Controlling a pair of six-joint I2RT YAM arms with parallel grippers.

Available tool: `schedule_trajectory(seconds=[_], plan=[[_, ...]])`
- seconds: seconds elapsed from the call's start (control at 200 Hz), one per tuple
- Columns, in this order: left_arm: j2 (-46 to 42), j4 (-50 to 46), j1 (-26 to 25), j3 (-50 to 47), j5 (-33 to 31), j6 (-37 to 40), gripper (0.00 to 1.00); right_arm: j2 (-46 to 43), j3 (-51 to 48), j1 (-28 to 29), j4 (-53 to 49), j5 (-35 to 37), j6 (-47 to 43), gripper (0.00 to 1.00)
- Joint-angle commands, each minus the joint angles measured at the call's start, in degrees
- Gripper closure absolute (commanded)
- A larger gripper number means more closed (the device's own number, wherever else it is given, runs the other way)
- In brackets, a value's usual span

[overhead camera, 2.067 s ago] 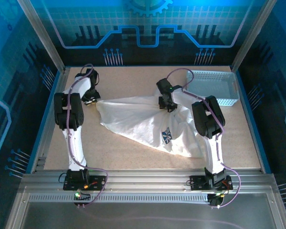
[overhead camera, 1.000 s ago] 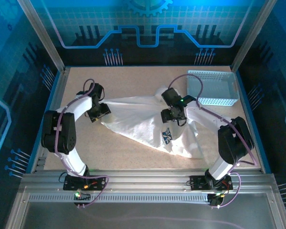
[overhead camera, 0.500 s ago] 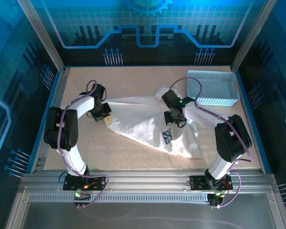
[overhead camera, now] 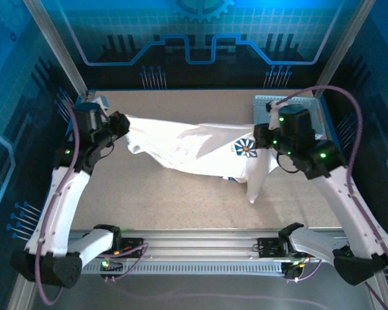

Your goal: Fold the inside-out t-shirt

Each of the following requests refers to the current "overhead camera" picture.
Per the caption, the light grey perforated basket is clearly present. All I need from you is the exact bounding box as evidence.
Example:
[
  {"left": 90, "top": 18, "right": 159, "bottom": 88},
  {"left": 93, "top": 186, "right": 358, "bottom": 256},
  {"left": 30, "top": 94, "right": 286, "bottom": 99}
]
[{"left": 253, "top": 94, "right": 326, "bottom": 143}]

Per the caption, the white printed t-shirt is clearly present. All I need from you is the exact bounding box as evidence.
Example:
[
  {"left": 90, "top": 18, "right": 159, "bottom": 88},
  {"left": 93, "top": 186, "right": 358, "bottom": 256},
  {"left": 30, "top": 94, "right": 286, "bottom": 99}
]
[{"left": 124, "top": 116, "right": 281, "bottom": 205}]

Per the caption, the black controller box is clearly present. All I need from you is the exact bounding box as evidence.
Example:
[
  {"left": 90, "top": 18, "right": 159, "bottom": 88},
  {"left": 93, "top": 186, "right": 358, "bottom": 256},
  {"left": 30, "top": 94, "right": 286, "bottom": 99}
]
[
  {"left": 99, "top": 258, "right": 124, "bottom": 281},
  {"left": 281, "top": 260, "right": 307, "bottom": 282}
]

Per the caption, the grey metal panel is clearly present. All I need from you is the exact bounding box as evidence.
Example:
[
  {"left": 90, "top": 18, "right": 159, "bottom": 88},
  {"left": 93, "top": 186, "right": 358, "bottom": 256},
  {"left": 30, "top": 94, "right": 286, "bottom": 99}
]
[{"left": 27, "top": 274, "right": 376, "bottom": 310}]

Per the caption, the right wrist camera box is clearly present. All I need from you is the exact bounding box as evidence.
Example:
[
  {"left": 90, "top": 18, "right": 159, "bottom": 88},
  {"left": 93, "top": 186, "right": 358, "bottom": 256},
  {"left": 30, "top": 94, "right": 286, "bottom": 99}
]
[{"left": 266, "top": 99, "right": 281, "bottom": 129}]

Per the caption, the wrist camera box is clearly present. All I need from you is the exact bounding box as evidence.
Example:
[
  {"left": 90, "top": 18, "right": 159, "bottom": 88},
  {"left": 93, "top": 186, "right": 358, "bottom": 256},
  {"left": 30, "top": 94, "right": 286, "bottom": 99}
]
[
  {"left": 74, "top": 96, "right": 111, "bottom": 113},
  {"left": 266, "top": 99, "right": 281, "bottom": 129}
]

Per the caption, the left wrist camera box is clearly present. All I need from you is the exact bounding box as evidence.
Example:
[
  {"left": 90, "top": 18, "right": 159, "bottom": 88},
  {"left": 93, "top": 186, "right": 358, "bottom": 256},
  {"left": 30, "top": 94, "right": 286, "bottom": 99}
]
[{"left": 74, "top": 96, "right": 111, "bottom": 113}]

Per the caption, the aluminium frame post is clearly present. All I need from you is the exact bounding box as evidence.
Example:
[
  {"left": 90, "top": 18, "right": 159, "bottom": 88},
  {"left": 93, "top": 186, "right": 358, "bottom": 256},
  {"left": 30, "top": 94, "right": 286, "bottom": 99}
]
[
  {"left": 21, "top": 0, "right": 91, "bottom": 98},
  {"left": 312, "top": 0, "right": 378, "bottom": 98}
]

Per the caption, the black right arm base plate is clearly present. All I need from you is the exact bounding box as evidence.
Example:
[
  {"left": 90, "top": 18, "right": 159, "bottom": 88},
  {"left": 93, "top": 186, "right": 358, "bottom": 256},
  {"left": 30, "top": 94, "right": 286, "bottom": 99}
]
[{"left": 257, "top": 238, "right": 290, "bottom": 258}]

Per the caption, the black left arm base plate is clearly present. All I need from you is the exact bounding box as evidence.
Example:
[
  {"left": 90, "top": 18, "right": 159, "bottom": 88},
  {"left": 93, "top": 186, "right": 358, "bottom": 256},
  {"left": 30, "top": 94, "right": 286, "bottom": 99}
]
[{"left": 116, "top": 238, "right": 146, "bottom": 258}]

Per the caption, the aluminium mounting rail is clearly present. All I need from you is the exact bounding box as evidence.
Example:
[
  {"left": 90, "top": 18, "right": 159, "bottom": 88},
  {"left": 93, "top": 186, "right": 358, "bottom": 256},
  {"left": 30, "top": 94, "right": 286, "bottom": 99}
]
[{"left": 27, "top": 227, "right": 378, "bottom": 264}]

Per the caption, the slotted grey cable duct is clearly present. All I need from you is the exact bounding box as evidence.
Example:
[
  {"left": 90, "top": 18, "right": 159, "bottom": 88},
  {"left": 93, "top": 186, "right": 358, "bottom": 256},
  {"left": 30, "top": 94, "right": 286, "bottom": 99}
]
[{"left": 80, "top": 262, "right": 285, "bottom": 276}]

